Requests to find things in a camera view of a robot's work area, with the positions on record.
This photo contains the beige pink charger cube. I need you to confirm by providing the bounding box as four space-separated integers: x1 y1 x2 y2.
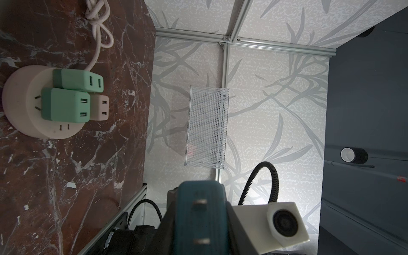
90 94 109 121

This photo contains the beige round power strip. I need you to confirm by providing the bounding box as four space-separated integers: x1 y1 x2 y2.
2 65 84 139

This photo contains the black corrugated right cable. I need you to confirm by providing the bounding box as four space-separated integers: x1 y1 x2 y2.
237 161 280 206

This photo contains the thin rod with red tip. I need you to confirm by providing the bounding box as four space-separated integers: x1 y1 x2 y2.
324 160 408 183

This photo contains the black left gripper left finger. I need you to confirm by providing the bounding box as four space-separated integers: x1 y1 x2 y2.
146 201 176 255

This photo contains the beige three-pin plug cable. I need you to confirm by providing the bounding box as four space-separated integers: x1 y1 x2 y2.
83 0 115 71

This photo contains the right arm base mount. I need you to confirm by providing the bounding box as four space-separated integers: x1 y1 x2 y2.
96 199 163 255

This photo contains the aluminium cage frame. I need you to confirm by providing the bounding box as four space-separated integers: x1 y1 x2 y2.
78 0 337 255

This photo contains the mint green charger cube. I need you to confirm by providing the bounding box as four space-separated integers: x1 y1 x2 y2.
41 88 90 123

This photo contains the black tape roll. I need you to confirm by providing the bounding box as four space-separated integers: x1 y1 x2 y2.
340 147 369 164

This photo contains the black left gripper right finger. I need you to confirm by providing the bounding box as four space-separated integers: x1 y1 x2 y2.
226 202 255 255

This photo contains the teal charger cube with cable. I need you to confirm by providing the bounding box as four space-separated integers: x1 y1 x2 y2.
174 181 228 255

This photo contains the light green charger cube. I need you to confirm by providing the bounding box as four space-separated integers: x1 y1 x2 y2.
52 69 104 93

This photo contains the white wire mesh basket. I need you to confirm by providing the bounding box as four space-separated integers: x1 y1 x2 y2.
185 86 230 169

